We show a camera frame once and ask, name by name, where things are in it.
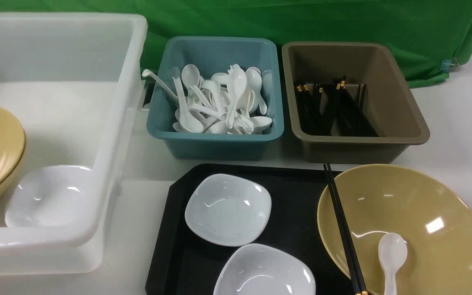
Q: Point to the white square dish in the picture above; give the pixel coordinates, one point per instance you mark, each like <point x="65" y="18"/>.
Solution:
<point x="228" y="210"/>
<point x="257" y="269"/>

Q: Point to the white soup spoon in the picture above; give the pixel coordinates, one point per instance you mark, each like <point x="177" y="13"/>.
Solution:
<point x="392" y="253"/>

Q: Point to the yellow noodle bowl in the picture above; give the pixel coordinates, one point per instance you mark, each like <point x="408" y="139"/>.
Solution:
<point x="434" y="222"/>

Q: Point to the white spoon front right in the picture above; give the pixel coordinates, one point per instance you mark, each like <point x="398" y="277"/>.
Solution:
<point x="260" y="123"/>

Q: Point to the white spoon front left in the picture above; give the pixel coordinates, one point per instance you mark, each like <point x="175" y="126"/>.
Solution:
<point x="186" y="119"/>

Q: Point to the white spoon upright centre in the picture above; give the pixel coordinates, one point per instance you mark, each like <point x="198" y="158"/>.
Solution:
<point x="237" y="84"/>

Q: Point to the white spoon round back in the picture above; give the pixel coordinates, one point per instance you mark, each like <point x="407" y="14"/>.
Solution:
<point x="191" y="79"/>

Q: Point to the gold tipped chopstick far left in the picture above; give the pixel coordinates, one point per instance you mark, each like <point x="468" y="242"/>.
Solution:
<point x="305" y="116"/>

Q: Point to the gold tipped chopstick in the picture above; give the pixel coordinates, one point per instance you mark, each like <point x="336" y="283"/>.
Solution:
<point x="305" y="116"/>
<point x="351" y="119"/>

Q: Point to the teal plastic bin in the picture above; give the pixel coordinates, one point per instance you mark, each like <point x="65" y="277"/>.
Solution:
<point x="215" y="54"/>

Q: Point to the black serving tray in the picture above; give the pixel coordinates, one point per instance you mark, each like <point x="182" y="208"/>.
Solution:
<point x="185" y="264"/>

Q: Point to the white spoon over bin edge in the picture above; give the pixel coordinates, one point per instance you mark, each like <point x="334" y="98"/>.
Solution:
<point x="148" y="73"/>

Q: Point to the gold tipped chopstick centre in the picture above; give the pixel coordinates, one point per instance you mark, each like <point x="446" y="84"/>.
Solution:
<point x="351" y="119"/>

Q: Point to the brown plastic bin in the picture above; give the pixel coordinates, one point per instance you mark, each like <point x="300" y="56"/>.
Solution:
<point x="323" y="68"/>

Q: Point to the large white plastic tub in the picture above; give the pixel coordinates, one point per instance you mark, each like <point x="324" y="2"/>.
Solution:
<point x="73" y="80"/>

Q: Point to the white dish in tub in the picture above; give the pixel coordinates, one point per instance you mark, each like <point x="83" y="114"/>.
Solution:
<point x="51" y="196"/>

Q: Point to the blue binder clip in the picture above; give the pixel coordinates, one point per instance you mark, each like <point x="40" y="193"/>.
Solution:
<point x="449" y="65"/>

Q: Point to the green cloth backdrop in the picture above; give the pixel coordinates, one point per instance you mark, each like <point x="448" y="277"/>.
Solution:
<point x="421" y="34"/>

